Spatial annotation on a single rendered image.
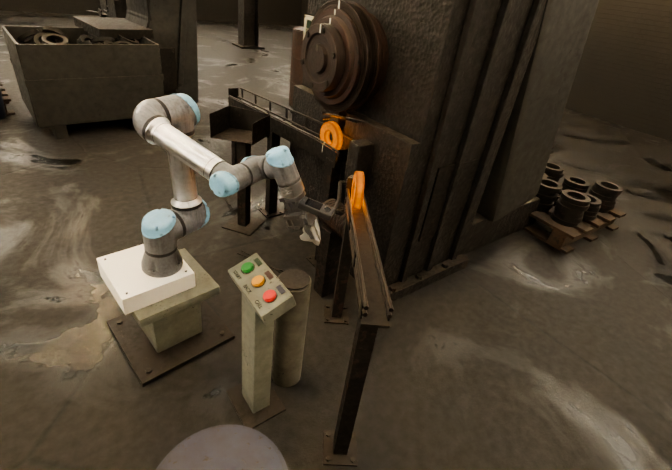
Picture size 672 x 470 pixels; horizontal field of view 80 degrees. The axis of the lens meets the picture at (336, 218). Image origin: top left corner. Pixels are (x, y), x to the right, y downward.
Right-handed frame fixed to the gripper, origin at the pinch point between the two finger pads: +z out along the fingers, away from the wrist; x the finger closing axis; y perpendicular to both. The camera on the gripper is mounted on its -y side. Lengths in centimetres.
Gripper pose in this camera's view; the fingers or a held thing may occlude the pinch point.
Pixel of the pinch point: (319, 241)
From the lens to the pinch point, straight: 137.3
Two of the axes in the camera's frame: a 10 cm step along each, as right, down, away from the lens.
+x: -2.6, 5.7, -7.8
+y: -9.2, 0.9, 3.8
